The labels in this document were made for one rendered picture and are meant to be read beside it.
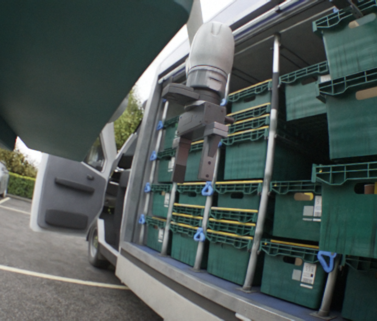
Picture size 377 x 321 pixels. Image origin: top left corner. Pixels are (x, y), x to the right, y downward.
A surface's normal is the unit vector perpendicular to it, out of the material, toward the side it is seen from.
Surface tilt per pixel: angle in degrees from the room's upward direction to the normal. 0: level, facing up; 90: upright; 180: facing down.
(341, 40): 97
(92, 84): 180
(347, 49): 99
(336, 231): 93
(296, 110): 98
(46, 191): 86
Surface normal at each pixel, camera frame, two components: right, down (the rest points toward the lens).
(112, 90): -0.17, 0.97
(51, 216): 0.85, 0.07
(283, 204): -0.85, -0.16
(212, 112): 0.43, -0.08
